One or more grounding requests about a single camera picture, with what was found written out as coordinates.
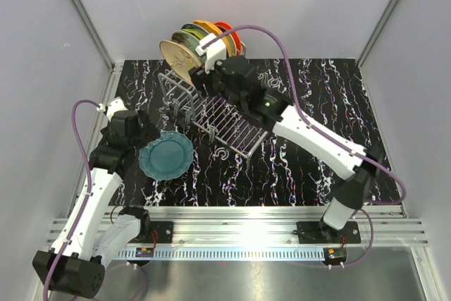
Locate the aluminium rail frame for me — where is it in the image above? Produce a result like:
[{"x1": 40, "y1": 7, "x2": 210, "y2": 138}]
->
[{"x1": 45, "y1": 205, "x2": 430, "y2": 256}]

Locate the teal scalloped plate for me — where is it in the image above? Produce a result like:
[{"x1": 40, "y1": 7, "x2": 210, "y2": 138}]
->
[{"x1": 138, "y1": 131, "x2": 194, "y2": 180}]

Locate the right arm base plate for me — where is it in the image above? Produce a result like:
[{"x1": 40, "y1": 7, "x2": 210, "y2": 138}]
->
[{"x1": 292, "y1": 221, "x2": 362, "y2": 245}]

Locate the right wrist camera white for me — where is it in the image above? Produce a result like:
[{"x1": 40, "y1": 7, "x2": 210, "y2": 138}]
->
[{"x1": 195, "y1": 33, "x2": 227, "y2": 73}]

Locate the slotted cable duct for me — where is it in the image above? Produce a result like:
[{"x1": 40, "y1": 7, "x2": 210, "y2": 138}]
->
[{"x1": 115, "y1": 247, "x2": 325, "y2": 262}]

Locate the right aluminium corner post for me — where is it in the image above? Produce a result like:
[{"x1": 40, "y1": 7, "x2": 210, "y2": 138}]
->
[{"x1": 357, "y1": 0, "x2": 401, "y2": 68}]

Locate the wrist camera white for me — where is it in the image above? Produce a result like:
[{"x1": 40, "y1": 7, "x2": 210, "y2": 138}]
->
[
  {"x1": 195, "y1": 33, "x2": 227, "y2": 73},
  {"x1": 97, "y1": 97, "x2": 128, "y2": 121}
]

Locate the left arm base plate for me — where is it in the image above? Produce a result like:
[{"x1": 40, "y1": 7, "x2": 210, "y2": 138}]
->
[{"x1": 130, "y1": 221, "x2": 174, "y2": 245}]

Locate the white plate green rim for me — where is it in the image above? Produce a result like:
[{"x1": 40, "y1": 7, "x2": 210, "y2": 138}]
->
[{"x1": 182, "y1": 23, "x2": 208, "y2": 36}]

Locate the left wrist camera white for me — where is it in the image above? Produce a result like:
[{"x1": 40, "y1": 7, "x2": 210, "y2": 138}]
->
[{"x1": 97, "y1": 97, "x2": 128, "y2": 121}]

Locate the aluminium corner post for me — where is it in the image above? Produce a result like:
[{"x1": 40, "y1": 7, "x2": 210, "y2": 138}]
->
[
  {"x1": 357, "y1": 0, "x2": 401, "y2": 68},
  {"x1": 49, "y1": 0, "x2": 124, "y2": 76}
]

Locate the orange red plate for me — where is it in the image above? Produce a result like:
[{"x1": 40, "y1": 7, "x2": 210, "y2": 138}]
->
[{"x1": 215, "y1": 21, "x2": 245, "y2": 55}]

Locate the grey wire dish rack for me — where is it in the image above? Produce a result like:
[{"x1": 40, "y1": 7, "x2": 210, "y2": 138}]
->
[{"x1": 158, "y1": 68, "x2": 268, "y2": 166}]

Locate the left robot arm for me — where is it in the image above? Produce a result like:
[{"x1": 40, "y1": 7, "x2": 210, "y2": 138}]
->
[{"x1": 32, "y1": 110, "x2": 160, "y2": 300}]

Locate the mint plate flower print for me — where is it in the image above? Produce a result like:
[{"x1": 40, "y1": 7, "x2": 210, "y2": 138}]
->
[{"x1": 171, "y1": 30, "x2": 206, "y2": 59}]

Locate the yellow dotted scalloped plate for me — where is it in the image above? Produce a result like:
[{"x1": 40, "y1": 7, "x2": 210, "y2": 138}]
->
[{"x1": 193, "y1": 20, "x2": 226, "y2": 46}]

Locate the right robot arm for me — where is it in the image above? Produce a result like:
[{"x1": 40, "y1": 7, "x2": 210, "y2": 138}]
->
[{"x1": 188, "y1": 56, "x2": 382, "y2": 242}]

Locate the green dotted scalloped plate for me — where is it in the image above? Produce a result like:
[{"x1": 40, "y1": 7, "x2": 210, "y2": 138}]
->
[{"x1": 189, "y1": 29, "x2": 206, "y2": 40}]

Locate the beige plate bird print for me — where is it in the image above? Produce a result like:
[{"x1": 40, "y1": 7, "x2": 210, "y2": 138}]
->
[{"x1": 159, "y1": 40, "x2": 202, "y2": 85}]

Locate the left aluminium corner post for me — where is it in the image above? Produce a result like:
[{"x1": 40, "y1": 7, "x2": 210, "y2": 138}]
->
[{"x1": 49, "y1": 0, "x2": 124, "y2": 76}]

